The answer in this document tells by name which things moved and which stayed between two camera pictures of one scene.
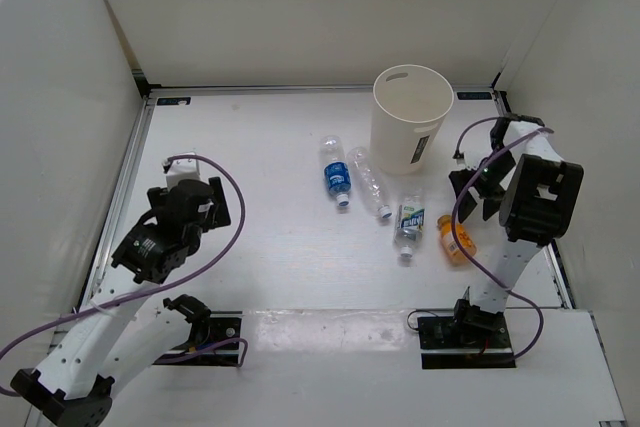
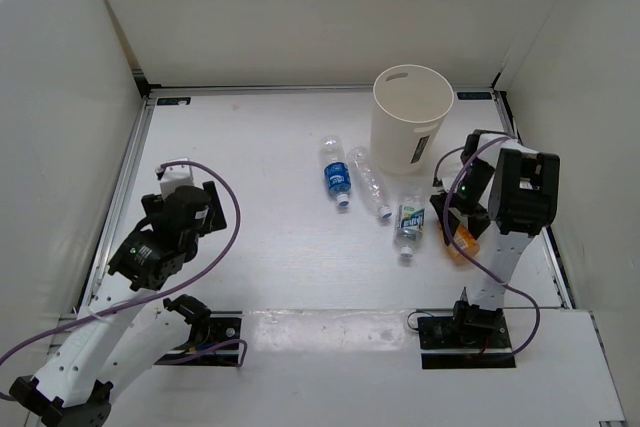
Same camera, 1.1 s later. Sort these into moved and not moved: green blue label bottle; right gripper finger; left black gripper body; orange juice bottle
Moved: right gripper finger
Not moved: green blue label bottle; orange juice bottle; left black gripper body
